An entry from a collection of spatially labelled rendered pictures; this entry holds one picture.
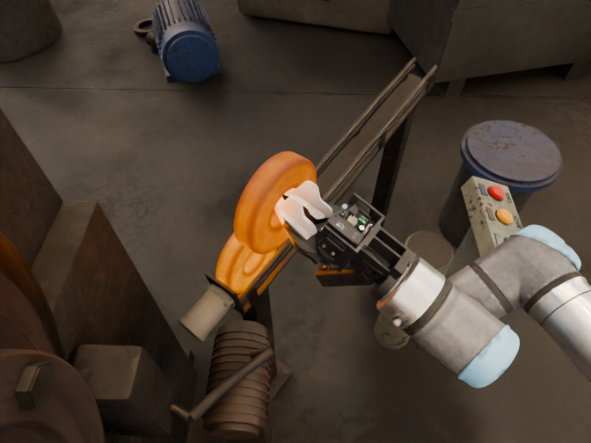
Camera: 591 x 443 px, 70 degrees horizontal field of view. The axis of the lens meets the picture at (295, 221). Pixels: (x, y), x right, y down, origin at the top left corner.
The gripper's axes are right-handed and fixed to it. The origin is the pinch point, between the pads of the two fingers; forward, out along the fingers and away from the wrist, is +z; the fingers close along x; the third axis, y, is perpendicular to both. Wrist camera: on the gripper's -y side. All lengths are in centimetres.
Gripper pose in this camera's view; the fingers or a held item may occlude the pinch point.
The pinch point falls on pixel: (277, 195)
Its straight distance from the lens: 61.0
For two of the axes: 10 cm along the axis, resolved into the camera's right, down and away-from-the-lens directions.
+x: -6.0, 6.3, -4.9
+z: -7.7, -6.3, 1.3
